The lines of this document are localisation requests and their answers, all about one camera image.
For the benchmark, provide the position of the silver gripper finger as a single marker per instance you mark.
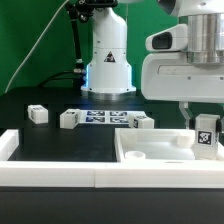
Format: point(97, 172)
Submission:
point(187, 114)
point(219, 125)

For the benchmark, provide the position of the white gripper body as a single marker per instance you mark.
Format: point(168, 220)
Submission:
point(169, 77)

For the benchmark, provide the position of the white square table top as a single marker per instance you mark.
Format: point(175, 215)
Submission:
point(145, 145)

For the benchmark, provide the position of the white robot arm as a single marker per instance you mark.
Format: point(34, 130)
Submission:
point(109, 74)

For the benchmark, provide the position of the blue marker tag sheet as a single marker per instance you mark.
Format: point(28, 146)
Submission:
point(106, 116)

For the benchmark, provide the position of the white U-shaped fence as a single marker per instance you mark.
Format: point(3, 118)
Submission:
point(152, 174)

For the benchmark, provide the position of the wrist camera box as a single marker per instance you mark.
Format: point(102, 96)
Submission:
point(172, 39)

